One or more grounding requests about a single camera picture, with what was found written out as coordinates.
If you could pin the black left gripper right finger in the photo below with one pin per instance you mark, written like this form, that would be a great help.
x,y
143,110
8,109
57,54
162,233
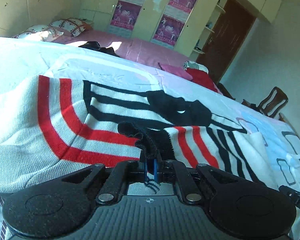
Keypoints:
x,y
177,174

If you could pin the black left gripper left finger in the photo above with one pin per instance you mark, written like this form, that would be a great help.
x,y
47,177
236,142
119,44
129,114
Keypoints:
x,y
118,181

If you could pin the red black white striped sweater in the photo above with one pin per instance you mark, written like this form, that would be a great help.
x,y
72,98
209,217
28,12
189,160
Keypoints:
x,y
51,127

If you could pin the black clothes on bed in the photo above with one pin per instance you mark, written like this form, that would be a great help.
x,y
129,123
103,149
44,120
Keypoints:
x,y
95,46

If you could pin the light blue patterned bedsheet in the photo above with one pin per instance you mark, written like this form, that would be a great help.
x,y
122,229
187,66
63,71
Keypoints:
x,y
232,207

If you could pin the dark wooden chair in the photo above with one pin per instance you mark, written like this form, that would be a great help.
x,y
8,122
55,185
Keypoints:
x,y
271,105

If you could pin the red folded garment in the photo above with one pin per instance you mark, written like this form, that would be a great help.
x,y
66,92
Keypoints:
x,y
202,78

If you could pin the pink folded cloth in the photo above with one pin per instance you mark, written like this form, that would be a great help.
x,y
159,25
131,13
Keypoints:
x,y
180,72

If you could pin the black white striped garment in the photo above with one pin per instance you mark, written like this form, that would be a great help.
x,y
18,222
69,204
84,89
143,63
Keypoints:
x,y
194,65

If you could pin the pink bedsheet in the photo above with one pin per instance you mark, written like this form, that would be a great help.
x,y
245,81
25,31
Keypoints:
x,y
136,50

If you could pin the white corner shelf unit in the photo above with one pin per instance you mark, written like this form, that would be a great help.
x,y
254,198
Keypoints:
x,y
208,29

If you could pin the brown wooden door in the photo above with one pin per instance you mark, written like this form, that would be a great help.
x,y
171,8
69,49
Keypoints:
x,y
229,33

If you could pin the lower right pink poster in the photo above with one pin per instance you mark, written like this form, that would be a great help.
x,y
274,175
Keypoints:
x,y
167,32

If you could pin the far patterned pillow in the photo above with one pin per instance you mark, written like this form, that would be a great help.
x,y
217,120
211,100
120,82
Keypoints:
x,y
74,26

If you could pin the patterned pillow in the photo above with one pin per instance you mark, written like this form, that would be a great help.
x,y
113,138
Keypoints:
x,y
41,32
74,26

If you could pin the near patterned pillow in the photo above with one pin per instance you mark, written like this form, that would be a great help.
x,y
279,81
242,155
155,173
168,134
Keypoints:
x,y
41,32

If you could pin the lower left pink poster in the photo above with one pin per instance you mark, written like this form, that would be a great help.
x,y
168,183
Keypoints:
x,y
125,15

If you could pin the cream glossy wardrobe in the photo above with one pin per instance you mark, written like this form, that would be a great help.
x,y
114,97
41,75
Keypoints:
x,y
100,12

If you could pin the cream round headboard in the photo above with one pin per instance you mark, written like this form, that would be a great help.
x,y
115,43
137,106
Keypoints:
x,y
17,15

